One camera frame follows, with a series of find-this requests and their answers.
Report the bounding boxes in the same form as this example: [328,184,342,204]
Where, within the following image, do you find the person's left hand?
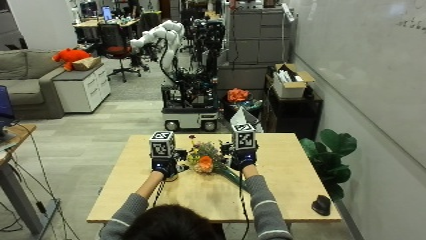
[150,149,191,182]

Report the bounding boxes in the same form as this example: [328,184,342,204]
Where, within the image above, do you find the person's right hand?
[219,141,259,172]

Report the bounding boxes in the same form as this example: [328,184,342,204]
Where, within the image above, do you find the white marker cube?
[230,122,259,151]
[147,130,177,159]

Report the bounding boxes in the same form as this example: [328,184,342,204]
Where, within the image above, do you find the flower bouquet with orange bloom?
[185,134,250,192]

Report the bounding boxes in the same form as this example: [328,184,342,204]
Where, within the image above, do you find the white triangular board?
[229,106,265,134]

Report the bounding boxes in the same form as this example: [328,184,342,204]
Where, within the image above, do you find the white robot on wheeled cart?
[129,19,226,133]

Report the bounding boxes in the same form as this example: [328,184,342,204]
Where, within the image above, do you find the black shelf unit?
[261,74,324,140]

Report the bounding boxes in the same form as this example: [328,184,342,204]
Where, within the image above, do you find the green leafy potted plant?
[298,128,359,202]

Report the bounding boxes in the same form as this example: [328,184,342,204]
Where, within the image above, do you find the open cardboard box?
[270,62,316,100]

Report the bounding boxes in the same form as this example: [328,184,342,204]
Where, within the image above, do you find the black vertical mouse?
[310,194,332,217]

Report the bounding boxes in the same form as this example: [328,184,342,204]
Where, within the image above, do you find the white drawer cabinet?
[52,64,113,114]

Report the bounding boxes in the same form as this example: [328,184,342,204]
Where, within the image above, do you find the grey storage cabinets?
[226,7,297,66]

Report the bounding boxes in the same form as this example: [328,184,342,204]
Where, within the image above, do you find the brown paper bag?
[70,56,102,72]

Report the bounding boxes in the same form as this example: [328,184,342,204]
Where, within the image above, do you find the black office chair red seat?
[95,23,143,83]

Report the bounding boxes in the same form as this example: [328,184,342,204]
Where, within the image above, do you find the wooden side desk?
[0,123,62,236]

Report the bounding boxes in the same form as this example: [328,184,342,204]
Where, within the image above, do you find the orange plush toy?
[50,47,93,72]

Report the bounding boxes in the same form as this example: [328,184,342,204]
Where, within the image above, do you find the whiteboard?
[286,0,426,169]

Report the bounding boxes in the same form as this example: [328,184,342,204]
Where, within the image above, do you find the grey sofa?
[0,49,68,121]

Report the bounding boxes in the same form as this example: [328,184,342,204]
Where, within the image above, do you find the blue monitor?
[0,85,17,128]

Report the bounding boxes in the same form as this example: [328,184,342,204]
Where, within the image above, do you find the wooden office desk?
[72,17,141,30]

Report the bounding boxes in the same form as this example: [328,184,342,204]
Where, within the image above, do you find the lit computer screen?
[101,5,114,21]

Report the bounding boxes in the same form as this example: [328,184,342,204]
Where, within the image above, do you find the black glove cable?
[151,179,167,208]
[238,169,251,240]

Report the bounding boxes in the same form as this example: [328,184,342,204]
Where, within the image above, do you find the black floor cable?
[8,123,84,240]

